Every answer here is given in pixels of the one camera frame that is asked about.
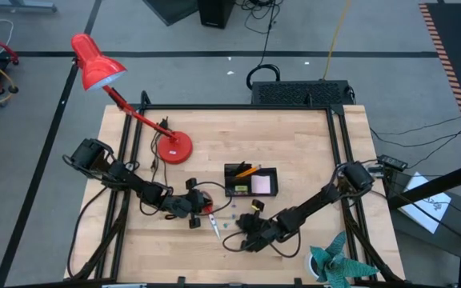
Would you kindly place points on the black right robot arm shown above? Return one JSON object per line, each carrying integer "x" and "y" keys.
{"x": 314, "y": 204}

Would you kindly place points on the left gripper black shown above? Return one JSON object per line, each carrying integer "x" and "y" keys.
{"x": 188, "y": 204}

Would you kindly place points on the black mesh computer case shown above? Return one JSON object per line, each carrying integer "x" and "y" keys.
{"x": 294, "y": 93}

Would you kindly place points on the white printed paper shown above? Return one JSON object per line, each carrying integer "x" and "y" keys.
{"x": 426, "y": 208}

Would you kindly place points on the black mesh desk organizer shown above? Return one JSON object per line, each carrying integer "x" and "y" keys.
{"x": 229, "y": 180}

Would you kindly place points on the yellow-green eraser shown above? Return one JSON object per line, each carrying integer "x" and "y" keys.
{"x": 241, "y": 188}

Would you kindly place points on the black pen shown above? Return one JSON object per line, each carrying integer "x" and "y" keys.
{"x": 245, "y": 166}
{"x": 239, "y": 168}

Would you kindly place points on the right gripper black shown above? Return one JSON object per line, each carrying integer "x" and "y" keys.
{"x": 268, "y": 232}

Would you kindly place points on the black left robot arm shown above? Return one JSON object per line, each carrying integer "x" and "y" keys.
{"x": 134, "y": 186}

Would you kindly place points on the black tower box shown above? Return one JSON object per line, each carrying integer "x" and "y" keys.
{"x": 216, "y": 12}

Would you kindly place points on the pink sticky note pad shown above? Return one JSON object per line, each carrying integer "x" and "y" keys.
{"x": 261, "y": 185}

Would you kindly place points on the black power adapter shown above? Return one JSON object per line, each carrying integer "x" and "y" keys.
{"x": 392, "y": 162}

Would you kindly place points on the dark angled panel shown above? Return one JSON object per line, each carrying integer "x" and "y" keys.
{"x": 170, "y": 10}

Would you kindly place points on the red desk lamp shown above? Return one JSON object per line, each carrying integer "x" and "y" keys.
{"x": 96, "y": 64}

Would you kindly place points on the grey metal base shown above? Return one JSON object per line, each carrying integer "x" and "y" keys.
{"x": 22, "y": 6}

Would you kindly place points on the orange pencil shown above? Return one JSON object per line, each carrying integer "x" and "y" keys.
{"x": 252, "y": 169}
{"x": 244, "y": 174}

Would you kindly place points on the black metal table frame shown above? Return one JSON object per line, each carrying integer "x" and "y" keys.
{"x": 234, "y": 107}

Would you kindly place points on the teal artificial plant white pot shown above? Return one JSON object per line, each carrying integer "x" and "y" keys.
{"x": 334, "y": 264}

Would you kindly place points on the black metal stand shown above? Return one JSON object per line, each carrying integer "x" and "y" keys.
{"x": 434, "y": 185}

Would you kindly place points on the black mat orange stripes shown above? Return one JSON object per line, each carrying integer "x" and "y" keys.
{"x": 458, "y": 40}

